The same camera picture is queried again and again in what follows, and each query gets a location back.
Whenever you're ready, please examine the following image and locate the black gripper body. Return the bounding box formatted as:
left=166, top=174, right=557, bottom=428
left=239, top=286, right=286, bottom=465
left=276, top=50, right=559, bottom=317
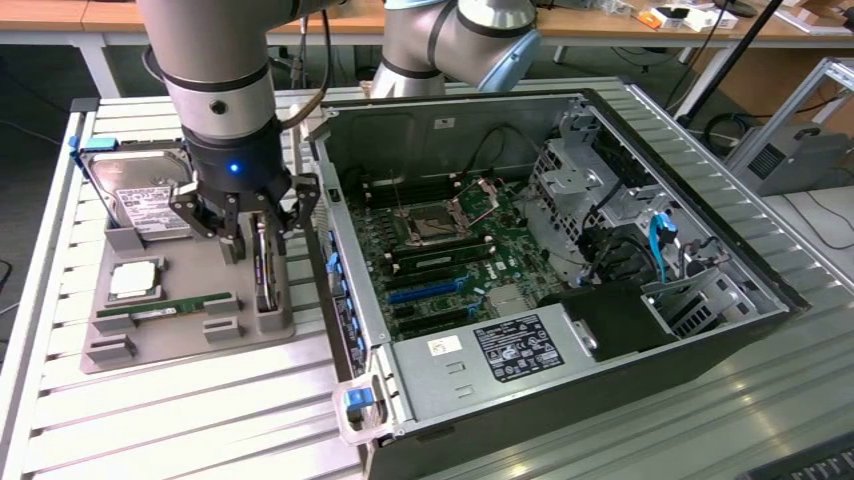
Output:
left=180, top=122, right=295, bottom=201

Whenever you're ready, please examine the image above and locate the green graphics card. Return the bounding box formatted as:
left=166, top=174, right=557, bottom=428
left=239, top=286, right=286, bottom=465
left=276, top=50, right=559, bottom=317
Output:
left=250, top=212, right=287, bottom=315

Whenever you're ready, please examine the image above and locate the grey parts rack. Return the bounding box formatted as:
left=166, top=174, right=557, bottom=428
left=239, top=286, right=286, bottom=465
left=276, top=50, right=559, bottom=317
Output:
left=78, top=199, right=300, bottom=376

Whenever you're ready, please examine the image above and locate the hard disk in blue caddy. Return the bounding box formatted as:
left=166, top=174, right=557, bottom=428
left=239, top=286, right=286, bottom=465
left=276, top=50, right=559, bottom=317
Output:
left=66, top=135, right=206, bottom=244

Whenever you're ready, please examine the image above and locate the silver CPU chip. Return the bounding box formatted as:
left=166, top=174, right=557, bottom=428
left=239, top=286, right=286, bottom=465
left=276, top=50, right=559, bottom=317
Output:
left=106, top=259, right=166, bottom=304

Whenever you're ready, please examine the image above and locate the green RAM stick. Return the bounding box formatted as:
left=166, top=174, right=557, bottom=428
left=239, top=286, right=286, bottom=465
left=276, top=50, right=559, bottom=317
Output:
left=96, top=293, right=239, bottom=320

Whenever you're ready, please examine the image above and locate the RAM stick in slot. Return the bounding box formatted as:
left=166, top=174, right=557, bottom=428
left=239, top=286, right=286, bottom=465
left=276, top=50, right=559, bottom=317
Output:
left=392, top=242, right=493, bottom=274

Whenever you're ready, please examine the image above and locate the silver socket cover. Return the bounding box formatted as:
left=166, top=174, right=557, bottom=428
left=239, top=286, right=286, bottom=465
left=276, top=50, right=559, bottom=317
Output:
left=450, top=177, right=502, bottom=226

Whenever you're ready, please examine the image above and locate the green motherboard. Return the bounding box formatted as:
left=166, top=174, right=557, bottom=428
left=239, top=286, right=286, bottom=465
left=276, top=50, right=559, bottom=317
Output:
left=343, top=172, right=575, bottom=342

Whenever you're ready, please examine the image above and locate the silver chipset heatsink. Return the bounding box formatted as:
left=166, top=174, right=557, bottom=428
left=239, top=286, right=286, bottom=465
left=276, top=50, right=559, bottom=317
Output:
left=485, top=287, right=535, bottom=314

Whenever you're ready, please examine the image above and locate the wooden desk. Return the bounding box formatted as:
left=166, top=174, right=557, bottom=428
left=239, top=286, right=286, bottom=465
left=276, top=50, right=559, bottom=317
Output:
left=0, top=0, right=388, bottom=99
left=537, top=0, right=854, bottom=101

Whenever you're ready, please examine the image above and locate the silver disk bay cage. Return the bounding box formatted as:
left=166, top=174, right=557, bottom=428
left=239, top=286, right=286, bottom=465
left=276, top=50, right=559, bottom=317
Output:
left=523, top=97, right=673, bottom=259

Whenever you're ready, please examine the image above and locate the grey power supply unit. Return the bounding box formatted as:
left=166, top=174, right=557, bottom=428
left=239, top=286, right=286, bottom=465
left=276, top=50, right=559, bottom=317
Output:
left=388, top=302, right=602, bottom=425

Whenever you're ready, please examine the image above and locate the black plastic shroud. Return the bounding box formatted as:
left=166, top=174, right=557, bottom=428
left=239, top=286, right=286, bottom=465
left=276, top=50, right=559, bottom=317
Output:
left=537, top=279, right=681, bottom=364

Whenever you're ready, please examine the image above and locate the black open PC case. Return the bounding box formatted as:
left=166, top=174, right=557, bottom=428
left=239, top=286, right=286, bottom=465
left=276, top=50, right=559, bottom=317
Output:
left=292, top=87, right=813, bottom=480

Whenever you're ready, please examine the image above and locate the orange black device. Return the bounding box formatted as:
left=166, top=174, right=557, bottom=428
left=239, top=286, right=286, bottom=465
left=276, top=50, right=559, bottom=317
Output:
left=633, top=5, right=689, bottom=31

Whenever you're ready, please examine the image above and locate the small white box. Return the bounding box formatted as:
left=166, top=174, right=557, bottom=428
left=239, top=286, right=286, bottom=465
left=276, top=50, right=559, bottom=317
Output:
left=677, top=7, right=741, bottom=34

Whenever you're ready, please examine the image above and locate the black stand pole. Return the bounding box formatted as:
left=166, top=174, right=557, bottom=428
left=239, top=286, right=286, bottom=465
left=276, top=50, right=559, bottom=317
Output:
left=673, top=0, right=786, bottom=126

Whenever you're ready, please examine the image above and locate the black keyboard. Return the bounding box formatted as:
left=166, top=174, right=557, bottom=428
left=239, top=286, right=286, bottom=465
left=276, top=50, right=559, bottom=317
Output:
left=739, top=444, right=854, bottom=480

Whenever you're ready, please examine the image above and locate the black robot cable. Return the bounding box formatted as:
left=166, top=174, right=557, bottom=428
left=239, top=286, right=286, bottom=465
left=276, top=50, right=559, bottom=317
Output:
left=276, top=9, right=335, bottom=131

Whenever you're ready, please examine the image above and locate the black wire bundle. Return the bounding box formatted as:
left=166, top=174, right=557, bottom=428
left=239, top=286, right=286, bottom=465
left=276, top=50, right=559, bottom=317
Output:
left=577, top=192, right=659, bottom=289

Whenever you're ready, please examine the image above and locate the blue wire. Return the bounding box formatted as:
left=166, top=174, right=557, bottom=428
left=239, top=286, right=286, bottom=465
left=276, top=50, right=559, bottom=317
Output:
left=645, top=210, right=681, bottom=287

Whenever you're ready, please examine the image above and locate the coiled black cable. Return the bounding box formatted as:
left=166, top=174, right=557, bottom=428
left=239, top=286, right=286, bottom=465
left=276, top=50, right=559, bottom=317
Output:
left=703, top=112, right=743, bottom=151

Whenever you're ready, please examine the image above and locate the perforated metal bracket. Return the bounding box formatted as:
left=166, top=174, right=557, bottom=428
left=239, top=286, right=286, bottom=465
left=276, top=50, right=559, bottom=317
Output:
left=638, top=267, right=783, bottom=342

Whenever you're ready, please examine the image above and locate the grey box with handle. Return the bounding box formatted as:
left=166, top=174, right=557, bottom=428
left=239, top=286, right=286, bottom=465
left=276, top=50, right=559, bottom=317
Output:
left=723, top=119, right=854, bottom=199

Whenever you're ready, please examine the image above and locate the aluminium profile frame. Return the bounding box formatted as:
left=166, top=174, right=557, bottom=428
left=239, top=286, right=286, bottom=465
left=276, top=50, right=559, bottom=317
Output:
left=759, top=55, right=854, bottom=151

